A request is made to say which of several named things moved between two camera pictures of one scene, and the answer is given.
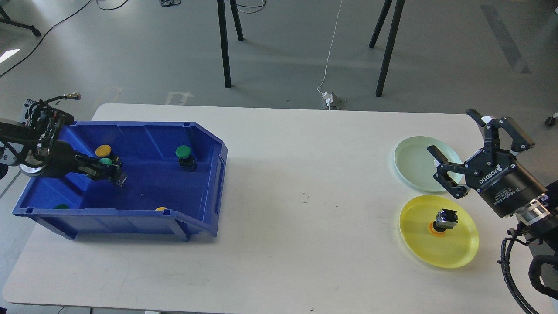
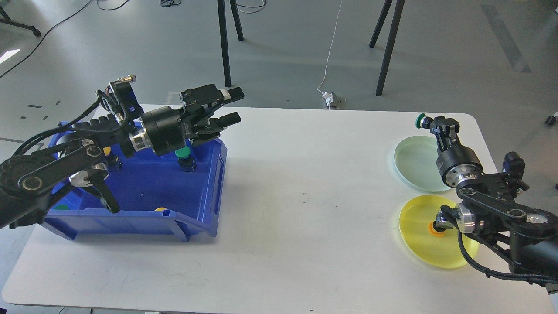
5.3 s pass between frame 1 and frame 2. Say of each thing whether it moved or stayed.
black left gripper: moved
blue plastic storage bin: stayed
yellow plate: stayed
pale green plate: stayed
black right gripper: moved
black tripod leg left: stayed
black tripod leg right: stayed
